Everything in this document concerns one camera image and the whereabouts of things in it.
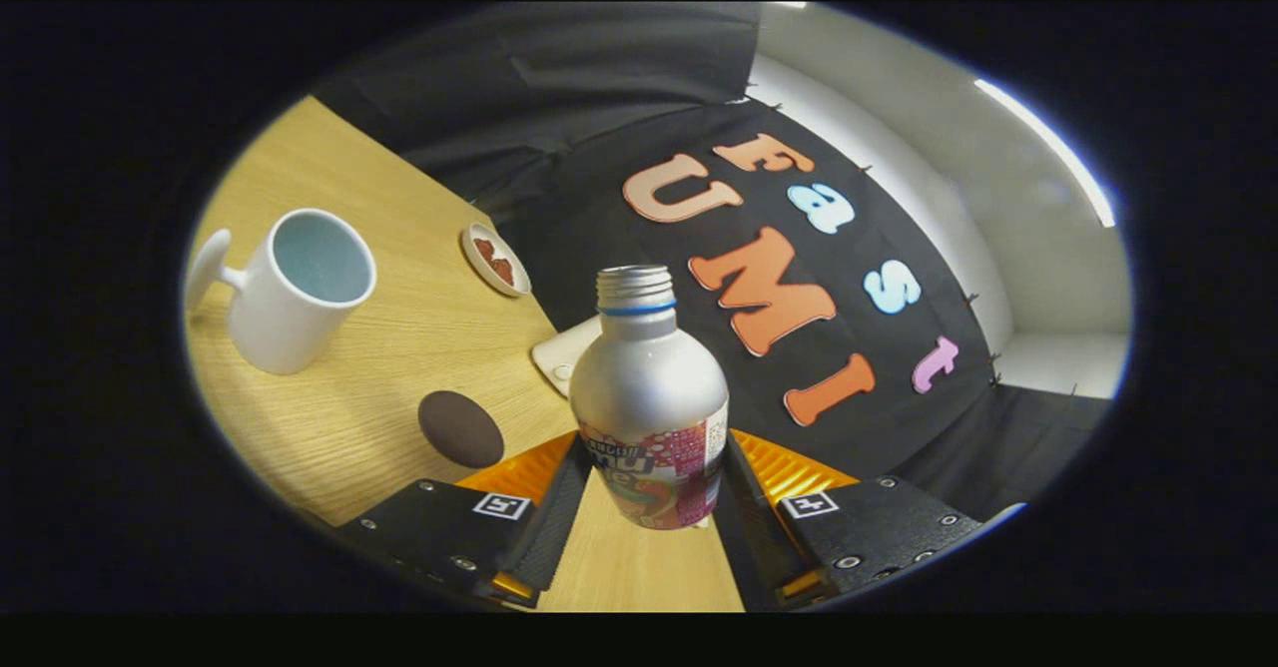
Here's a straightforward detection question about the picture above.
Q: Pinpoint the black backdrop cloth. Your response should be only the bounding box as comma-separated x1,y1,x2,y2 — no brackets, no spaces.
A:
310,3,1114,523

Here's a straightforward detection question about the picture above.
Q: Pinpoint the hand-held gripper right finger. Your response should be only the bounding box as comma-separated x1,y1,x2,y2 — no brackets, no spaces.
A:
721,429,984,610

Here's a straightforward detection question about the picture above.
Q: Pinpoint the white cup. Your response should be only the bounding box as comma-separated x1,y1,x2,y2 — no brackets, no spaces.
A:
185,208,378,376

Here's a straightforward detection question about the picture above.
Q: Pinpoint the silver juice bottle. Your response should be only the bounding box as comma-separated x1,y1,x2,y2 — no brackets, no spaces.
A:
569,265,731,531

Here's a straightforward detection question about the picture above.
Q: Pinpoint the brown round coaster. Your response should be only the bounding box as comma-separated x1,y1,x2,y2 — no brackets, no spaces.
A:
417,390,505,469

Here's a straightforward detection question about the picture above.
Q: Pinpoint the wooden table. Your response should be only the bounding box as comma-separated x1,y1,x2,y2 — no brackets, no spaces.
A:
185,96,745,613

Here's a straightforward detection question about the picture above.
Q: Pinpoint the large ceiling light panel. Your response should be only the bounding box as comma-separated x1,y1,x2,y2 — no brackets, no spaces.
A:
973,78,1117,229

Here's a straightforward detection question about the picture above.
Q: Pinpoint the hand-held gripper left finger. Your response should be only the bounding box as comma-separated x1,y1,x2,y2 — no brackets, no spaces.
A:
334,431,592,610

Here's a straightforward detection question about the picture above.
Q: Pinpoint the white toaster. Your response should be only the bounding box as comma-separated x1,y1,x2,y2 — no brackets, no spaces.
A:
532,316,605,398

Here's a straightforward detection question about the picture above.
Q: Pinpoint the white plate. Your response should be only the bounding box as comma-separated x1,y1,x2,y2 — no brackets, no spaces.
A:
461,222,532,299

